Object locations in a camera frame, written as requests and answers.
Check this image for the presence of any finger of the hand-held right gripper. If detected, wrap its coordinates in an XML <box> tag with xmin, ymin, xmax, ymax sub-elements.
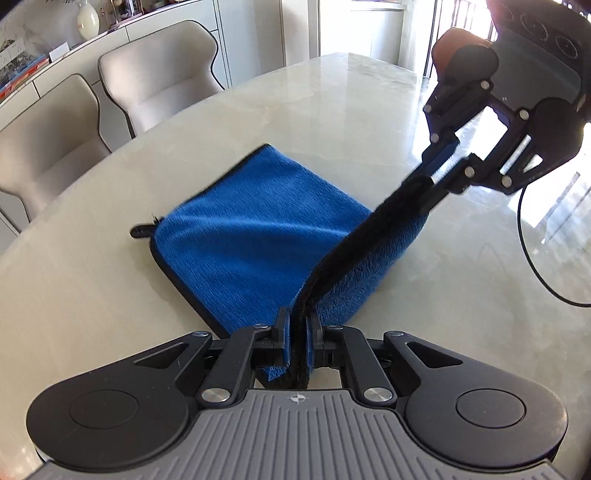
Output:
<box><xmin>428</xmin><ymin>107</ymin><xmax>544</xmax><ymax>209</ymax></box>
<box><xmin>418</xmin><ymin>78</ymin><xmax>495</xmax><ymax>175</ymax></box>

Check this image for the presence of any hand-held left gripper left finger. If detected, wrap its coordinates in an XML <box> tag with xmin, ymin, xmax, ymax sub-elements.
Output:
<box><xmin>134</xmin><ymin>307</ymin><xmax>297</xmax><ymax>409</ymax></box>

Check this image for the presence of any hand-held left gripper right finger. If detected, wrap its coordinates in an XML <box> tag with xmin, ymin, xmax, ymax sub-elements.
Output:
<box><xmin>305</xmin><ymin>313</ymin><xmax>463</xmax><ymax>408</ymax></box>

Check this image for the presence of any blue and grey towel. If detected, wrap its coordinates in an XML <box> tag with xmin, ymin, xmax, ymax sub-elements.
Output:
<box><xmin>130</xmin><ymin>144</ymin><xmax>437</xmax><ymax>391</ymax></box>

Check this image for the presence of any person's right hand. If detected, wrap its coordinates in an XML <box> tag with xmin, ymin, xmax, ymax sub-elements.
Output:
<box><xmin>436</xmin><ymin>28</ymin><xmax>491</xmax><ymax>70</ymax></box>

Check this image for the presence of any beige dining chair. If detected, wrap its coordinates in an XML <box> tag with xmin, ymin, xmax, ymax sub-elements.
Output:
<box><xmin>0</xmin><ymin>73</ymin><xmax>112</xmax><ymax>223</ymax></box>
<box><xmin>97</xmin><ymin>19</ymin><xmax>228</xmax><ymax>139</ymax></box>

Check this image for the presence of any stack of books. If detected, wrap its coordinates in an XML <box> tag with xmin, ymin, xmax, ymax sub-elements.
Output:
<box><xmin>0</xmin><ymin>53</ymin><xmax>50</xmax><ymax>101</ymax></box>

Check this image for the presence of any white vase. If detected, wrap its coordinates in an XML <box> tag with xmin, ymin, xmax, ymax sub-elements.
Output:
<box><xmin>76</xmin><ymin>0</ymin><xmax>101</xmax><ymax>40</ymax></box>

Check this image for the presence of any black cable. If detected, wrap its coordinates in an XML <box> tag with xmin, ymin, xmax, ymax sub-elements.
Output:
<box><xmin>516</xmin><ymin>185</ymin><xmax>591</xmax><ymax>308</ymax></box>

